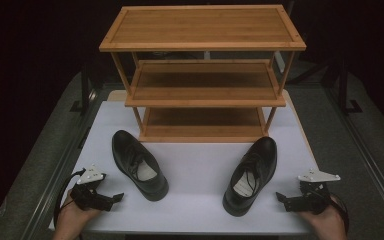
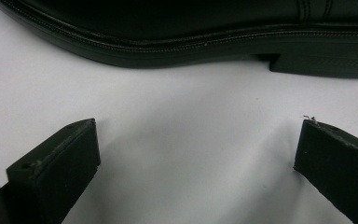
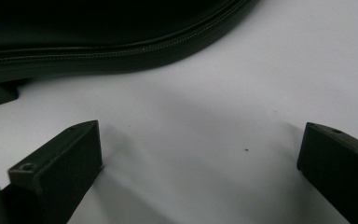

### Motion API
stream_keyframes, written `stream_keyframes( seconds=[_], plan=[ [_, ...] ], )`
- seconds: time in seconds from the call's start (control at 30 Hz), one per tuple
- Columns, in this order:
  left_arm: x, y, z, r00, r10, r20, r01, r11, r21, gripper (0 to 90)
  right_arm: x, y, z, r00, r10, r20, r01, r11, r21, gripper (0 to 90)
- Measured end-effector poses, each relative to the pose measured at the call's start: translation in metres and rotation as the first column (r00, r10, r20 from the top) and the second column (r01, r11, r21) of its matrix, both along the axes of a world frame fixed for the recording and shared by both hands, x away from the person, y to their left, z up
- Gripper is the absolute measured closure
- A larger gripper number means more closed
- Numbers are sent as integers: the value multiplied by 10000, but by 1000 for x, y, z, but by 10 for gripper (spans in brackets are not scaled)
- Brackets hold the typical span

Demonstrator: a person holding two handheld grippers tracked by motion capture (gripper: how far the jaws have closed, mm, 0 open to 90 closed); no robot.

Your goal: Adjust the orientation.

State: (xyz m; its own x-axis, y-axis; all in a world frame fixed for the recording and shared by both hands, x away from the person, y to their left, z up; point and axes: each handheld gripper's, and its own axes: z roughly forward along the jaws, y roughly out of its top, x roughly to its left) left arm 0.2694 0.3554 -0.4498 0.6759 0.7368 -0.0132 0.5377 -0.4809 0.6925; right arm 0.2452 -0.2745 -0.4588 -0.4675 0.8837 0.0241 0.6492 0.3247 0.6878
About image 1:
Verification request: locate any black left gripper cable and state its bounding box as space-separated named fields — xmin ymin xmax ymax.
xmin=53 ymin=168 xmax=87 ymax=228

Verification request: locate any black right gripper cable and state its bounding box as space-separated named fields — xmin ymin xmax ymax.
xmin=329 ymin=194 xmax=351 ymax=234

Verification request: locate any black metal stand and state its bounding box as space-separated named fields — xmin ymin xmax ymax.
xmin=69 ymin=62 xmax=97 ymax=116
xmin=337 ymin=62 xmax=364 ymax=116

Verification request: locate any three-tier wooden shoe rack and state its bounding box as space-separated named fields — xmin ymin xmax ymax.
xmin=98 ymin=4 xmax=307 ymax=144

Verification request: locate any person's left hand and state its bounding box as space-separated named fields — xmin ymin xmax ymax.
xmin=54 ymin=190 xmax=101 ymax=236

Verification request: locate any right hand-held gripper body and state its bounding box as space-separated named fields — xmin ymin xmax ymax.
xmin=284 ymin=167 xmax=342 ymax=215

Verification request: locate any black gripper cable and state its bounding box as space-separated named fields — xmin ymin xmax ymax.
xmin=329 ymin=194 xmax=351 ymax=234
xmin=53 ymin=168 xmax=87 ymax=228

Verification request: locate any white table cover sheet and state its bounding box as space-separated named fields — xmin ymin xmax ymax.
xmin=48 ymin=100 xmax=346 ymax=236

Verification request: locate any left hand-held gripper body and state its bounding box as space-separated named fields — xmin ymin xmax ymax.
xmin=69 ymin=164 xmax=115 ymax=212

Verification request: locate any person's right hand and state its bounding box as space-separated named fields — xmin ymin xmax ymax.
xmin=297 ymin=196 xmax=348 ymax=236

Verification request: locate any black leather lace-up shoe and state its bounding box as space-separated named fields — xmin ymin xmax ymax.
xmin=222 ymin=136 xmax=278 ymax=218
xmin=111 ymin=129 xmax=170 ymax=202

